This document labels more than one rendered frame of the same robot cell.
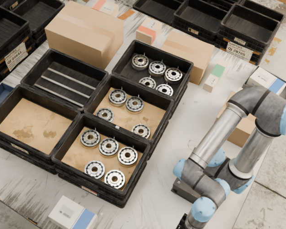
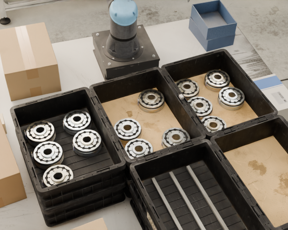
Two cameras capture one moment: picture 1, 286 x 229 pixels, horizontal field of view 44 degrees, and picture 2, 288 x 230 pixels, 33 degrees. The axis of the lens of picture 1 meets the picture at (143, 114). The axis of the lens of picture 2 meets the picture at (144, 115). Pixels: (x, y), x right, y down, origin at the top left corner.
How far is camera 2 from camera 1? 2.12 m
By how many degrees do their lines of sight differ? 69
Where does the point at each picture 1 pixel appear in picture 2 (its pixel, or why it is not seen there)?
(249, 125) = (37, 40)
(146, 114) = (122, 117)
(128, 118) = (147, 126)
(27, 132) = (286, 186)
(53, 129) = (249, 169)
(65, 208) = (279, 101)
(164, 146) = not seen: hidden behind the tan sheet
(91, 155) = (222, 116)
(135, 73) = (80, 173)
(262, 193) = not seen: hidden behind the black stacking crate
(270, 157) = not seen: outside the picture
